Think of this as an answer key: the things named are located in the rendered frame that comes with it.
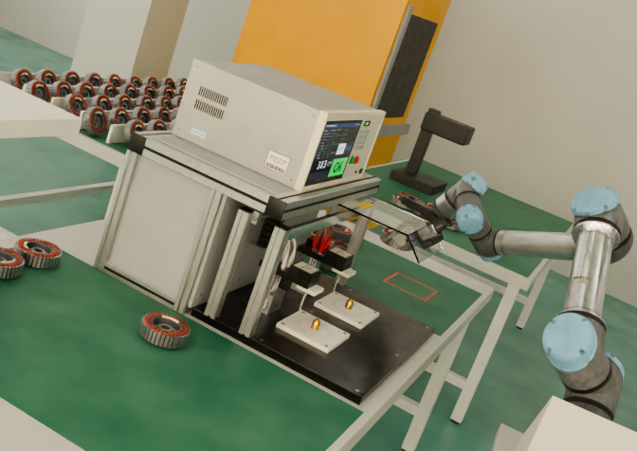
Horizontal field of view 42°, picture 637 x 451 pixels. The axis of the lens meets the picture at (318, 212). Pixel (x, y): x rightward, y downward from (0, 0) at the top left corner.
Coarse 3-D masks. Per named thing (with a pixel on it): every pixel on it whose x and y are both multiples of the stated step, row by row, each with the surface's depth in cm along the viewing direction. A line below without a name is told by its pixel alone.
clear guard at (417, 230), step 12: (348, 204) 228; (384, 204) 242; (372, 216) 224; (384, 216) 228; (396, 216) 233; (408, 216) 238; (396, 228) 220; (408, 228) 224; (420, 228) 229; (432, 228) 239; (420, 240) 225; (420, 252) 221; (432, 252) 230
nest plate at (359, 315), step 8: (328, 296) 238; (336, 296) 240; (344, 296) 243; (320, 304) 230; (328, 304) 232; (336, 304) 234; (344, 304) 236; (360, 304) 241; (328, 312) 229; (336, 312) 228; (344, 312) 231; (352, 312) 232; (360, 312) 235; (368, 312) 237; (376, 312) 239; (344, 320) 227; (352, 320) 227; (360, 320) 229; (368, 320) 231; (360, 328) 226
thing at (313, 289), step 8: (280, 264) 214; (296, 264) 211; (304, 264) 213; (280, 272) 211; (288, 272) 210; (296, 272) 209; (304, 272) 208; (312, 272) 209; (320, 272) 213; (296, 280) 209; (304, 280) 209; (312, 280) 210; (272, 288) 215; (304, 288) 209; (312, 288) 210; (320, 288) 212
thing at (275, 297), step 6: (276, 288) 218; (270, 294) 213; (276, 294) 214; (282, 294) 218; (270, 300) 212; (276, 300) 215; (270, 306) 213; (276, 306) 217; (264, 312) 213; (270, 312) 215
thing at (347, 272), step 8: (304, 248) 234; (336, 248) 235; (312, 256) 233; (320, 256) 232; (328, 256) 232; (336, 256) 231; (344, 256) 231; (352, 256) 234; (312, 264) 237; (328, 264) 232; (336, 264) 231; (344, 264) 230; (336, 272) 232; (344, 272) 231; (352, 272) 233
